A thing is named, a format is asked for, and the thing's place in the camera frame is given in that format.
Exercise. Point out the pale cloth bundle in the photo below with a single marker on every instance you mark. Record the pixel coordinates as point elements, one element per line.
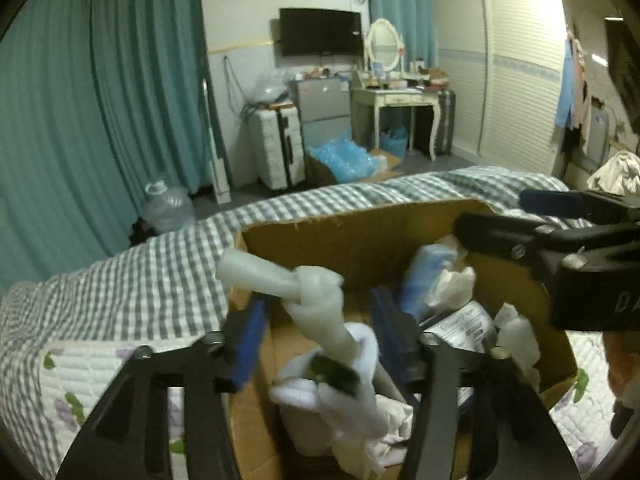
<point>617,172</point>

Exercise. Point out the person's right hand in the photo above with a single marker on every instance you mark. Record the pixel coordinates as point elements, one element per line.
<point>622,365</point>

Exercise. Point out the cream cloth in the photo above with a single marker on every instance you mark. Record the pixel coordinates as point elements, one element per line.
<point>390,425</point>

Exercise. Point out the small pale cloth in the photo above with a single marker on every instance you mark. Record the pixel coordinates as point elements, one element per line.
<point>455,285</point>

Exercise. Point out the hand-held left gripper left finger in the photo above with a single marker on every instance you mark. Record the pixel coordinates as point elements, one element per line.
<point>249,347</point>

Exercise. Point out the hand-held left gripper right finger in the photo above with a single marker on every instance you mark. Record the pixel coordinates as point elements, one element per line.
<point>392,332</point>

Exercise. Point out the white sock with dark cuff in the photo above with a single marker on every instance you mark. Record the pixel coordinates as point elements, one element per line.
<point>300,395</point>

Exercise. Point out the bed with checkered sheet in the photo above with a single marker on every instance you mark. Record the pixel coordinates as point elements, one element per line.
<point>150,270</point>

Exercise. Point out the cardboard box with bubble wrap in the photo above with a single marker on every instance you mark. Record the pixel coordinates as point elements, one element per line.
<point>320,172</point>

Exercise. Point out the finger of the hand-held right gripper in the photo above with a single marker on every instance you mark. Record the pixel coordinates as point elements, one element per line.
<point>500,235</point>
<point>555,202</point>

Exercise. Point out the teal curtain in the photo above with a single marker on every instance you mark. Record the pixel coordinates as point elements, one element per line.
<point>150,85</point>
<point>45,110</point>
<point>400,5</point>

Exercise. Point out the white oval mirror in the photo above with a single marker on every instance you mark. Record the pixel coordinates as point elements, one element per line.
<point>384,42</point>

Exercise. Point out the black wall television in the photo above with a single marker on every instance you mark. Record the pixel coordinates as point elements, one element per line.
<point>320,32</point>

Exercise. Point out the blue packet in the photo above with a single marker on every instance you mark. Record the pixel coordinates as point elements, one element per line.
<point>425,275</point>

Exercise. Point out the white suitcase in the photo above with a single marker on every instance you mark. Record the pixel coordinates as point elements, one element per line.
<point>267,150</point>

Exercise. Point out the brown box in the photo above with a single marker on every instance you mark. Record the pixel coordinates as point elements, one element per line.
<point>439,79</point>

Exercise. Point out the hanging clothes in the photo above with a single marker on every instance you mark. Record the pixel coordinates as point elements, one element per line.
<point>575,90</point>

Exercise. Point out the dark suitcase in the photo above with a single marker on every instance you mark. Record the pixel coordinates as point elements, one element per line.
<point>445,120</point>

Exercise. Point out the white louvred wardrobe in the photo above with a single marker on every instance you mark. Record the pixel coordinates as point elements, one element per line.
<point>515,70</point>

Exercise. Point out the blue bubble wrap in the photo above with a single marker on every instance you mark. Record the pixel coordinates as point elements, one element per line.
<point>345,157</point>

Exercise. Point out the blue plastic basket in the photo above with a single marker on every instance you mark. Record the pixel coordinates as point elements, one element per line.
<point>395,145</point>

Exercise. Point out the white floral quilt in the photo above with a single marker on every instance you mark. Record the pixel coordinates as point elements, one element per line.
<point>75,385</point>

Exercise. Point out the white dressing table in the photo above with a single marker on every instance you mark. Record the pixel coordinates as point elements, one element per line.
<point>395,97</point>

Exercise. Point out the clear water jug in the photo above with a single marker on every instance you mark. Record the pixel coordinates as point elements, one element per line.
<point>167,207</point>

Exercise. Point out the dark wall panel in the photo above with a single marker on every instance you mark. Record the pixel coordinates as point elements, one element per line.
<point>625,70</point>

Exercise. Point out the tissue paper pack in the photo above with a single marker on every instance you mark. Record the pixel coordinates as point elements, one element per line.
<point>465,325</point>

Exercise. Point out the clear plastic bag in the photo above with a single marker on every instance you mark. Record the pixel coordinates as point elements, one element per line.
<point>270,85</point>

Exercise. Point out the small grey fridge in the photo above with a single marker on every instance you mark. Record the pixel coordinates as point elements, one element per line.
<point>320,105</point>

